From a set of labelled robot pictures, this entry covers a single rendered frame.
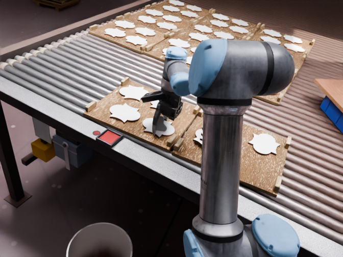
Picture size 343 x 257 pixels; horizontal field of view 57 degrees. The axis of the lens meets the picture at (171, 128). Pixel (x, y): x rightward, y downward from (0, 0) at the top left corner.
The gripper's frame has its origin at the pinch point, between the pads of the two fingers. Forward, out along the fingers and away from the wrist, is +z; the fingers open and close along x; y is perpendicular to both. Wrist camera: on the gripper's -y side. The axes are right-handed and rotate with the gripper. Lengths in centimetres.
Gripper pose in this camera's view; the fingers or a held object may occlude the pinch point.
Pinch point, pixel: (158, 126)
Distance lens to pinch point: 130.5
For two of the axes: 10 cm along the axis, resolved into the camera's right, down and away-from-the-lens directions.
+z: -1.5, 7.7, 6.2
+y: 8.9, 3.8, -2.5
